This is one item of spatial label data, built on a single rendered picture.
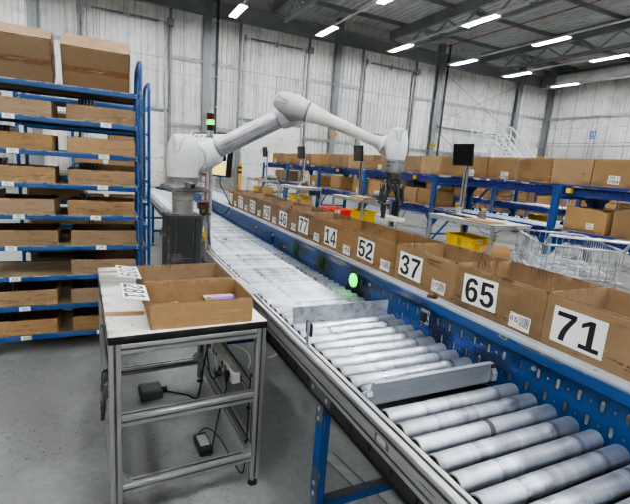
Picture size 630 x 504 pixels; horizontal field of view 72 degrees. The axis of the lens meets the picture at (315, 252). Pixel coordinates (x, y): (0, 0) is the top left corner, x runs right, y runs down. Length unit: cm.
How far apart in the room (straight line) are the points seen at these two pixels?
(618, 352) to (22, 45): 327
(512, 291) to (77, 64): 283
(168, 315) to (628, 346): 142
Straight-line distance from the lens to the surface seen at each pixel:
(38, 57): 335
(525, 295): 156
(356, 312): 191
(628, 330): 140
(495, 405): 140
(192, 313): 169
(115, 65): 331
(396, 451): 116
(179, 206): 235
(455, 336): 176
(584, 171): 687
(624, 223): 628
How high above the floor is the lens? 137
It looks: 11 degrees down
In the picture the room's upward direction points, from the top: 4 degrees clockwise
